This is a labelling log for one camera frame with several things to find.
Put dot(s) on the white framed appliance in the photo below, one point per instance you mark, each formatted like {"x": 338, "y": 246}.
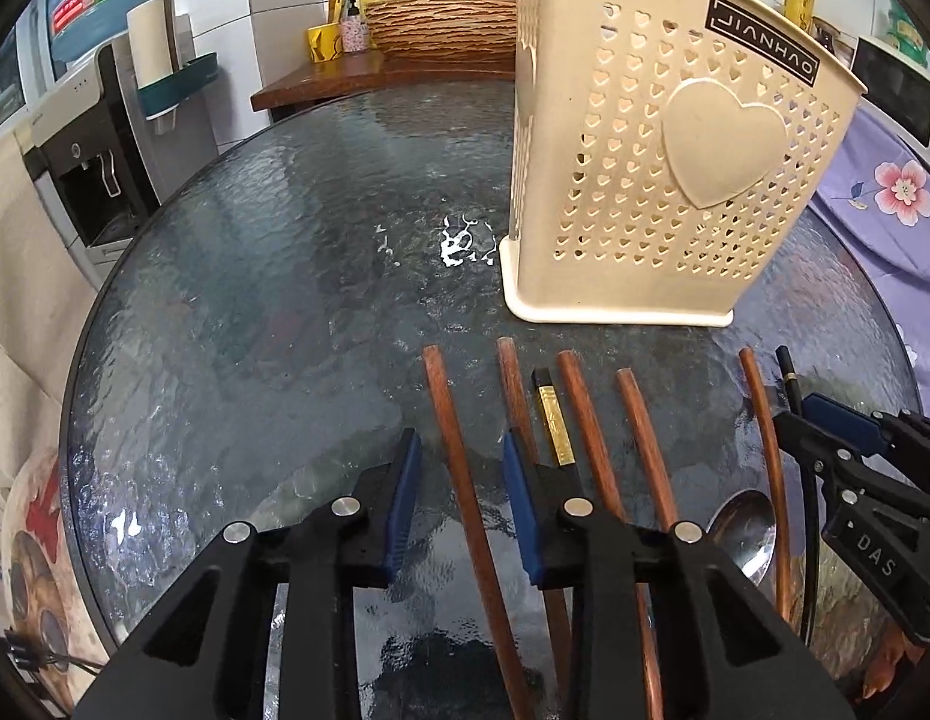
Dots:
{"x": 896, "y": 90}

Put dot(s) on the small floral bottle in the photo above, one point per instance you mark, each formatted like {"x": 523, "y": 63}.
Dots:
{"x": 354, "y": 34}

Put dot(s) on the beige plastic utensil holder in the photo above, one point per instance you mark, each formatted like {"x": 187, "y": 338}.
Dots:
{"x": 622, "y": 165}

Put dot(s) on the green white container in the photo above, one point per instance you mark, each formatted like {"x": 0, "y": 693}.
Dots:
{"x": 904, "y": 22}

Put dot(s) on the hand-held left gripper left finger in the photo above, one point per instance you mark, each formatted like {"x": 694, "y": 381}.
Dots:
{"x": 401, "y": 495}

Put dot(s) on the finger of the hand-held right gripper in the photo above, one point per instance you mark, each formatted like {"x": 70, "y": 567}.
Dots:
{"x": 817, "y": 442}
{"x": 840, "y": 414}

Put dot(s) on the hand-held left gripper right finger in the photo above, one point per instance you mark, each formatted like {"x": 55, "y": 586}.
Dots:
{"x": 521, "y": 510}

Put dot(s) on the woven pattern wash basin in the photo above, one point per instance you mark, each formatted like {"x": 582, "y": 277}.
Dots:
{"x": 435, "y": 30}

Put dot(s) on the person's right hand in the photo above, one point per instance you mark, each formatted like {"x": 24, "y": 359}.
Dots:
{"x": 896, "y": 660}

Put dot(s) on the printed cushion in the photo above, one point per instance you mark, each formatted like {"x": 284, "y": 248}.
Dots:
{"x": 37, "y": 577}

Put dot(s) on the beige cloth cover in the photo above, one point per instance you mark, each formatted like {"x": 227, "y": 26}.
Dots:
{"x": 22, "y": 315}

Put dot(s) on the metal spoon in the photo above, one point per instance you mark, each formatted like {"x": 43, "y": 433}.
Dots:
{"x": 742, "y": 532}

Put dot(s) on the window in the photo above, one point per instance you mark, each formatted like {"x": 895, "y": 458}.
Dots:
{"x": 7, "y": 82}

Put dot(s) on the wooden sink counter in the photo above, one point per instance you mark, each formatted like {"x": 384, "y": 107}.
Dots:
{"x": 322, "y": 82}

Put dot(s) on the black gold chopstick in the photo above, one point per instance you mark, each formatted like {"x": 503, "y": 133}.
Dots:
{"x": 787, "y": 371}
{"x": 555, "y": 420}

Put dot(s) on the yellow patterned roll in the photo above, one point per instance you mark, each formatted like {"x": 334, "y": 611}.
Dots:
{"x": 799, "y": 0}

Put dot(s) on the brown wooden chopstick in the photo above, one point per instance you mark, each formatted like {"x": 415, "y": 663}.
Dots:
{"x": 457, "y": 465}
{"x": 645, "y": 442}
{"x": 514, "y": 390}
{"x": 761, "y": 427}
{"x": 585, "y": 427}

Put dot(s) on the purple floral cloth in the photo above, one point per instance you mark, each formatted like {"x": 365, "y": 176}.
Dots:
{"x": 885, "y": 240}

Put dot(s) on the water dispenser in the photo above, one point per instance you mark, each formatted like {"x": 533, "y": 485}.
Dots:
{"x": 90, "y": 165}

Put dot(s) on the blue water bottle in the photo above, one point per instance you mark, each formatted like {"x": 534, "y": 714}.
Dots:
{"x": 97, "y": 0}

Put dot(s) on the yellow cup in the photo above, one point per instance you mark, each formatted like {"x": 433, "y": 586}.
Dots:
{"x": 324, "y": 45}

